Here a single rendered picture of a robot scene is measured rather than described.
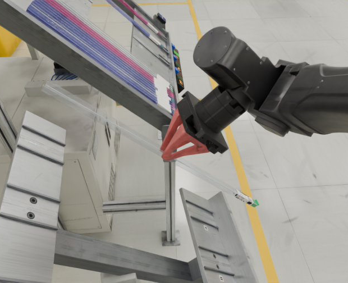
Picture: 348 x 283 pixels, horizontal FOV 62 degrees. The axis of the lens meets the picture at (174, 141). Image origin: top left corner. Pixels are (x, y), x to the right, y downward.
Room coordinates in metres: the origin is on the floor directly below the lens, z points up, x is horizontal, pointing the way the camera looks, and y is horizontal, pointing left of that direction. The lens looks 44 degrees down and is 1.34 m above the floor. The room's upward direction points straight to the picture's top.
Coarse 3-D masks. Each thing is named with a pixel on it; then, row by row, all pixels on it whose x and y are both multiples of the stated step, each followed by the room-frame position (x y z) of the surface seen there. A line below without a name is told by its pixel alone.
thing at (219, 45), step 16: (208, 32) 0.36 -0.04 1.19; (224, 32) 0.34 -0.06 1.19; (208, 48) 0.34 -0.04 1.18; (224, 48) 0.32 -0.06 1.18; (240, 48) 0.31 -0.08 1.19; (208, 64) 0.31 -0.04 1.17; (224, 64) 0.30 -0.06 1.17; (240, 64) 0.30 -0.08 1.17; (256, 64) 0.32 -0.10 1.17; (272, 64) 0.33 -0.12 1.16; (288, 64) 0.33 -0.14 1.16; (224, 80) 0.32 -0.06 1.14; (240, 80) 0.30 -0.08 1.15; (256, 80) 0.31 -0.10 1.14; (272, 80) 0.33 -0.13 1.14; (256, 96) 0.31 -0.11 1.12; (256, 112) 0.29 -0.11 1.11; (272, 128) 0.27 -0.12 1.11; (288, 128) 0.27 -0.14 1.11
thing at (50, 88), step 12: (48, 84) 0.31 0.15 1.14; (60, 96) 0.30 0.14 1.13; (72, 96) 0.31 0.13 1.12; (84, 108) 0.31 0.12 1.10; (96, 108) 0.32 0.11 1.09; (96, 120) 0.31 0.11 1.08; (108, 120) 0.31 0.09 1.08; (120, 132) 0.32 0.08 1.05; (132, 132) 0.32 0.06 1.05; (144, 144) 0.32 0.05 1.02; (156, 144) 0.33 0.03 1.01; (192, 168) 0.34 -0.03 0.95; (216, 180) 0.35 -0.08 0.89; (228, 192) 0.35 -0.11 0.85; (252, 204) 0.36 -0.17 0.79
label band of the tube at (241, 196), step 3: (240, 192) 0.37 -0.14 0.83; (237, 195) 0.36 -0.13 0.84; (240, 195) 0.36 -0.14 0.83; (243, 195) 0.36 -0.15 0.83; (246, 195) 0.37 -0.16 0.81; (237, 198) 0.36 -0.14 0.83; (240, 198) 0.36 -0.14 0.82; (243, 198) 0.36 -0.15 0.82; (246, 198) 0.36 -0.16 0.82; (249, 198) 0.37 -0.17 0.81; (243, 201) 0.36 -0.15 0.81; (246, 201) 0.36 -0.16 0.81; (249, 201) 0.36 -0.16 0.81; (252, 201) 0.37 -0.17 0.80; (249, 204) 0.36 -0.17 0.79
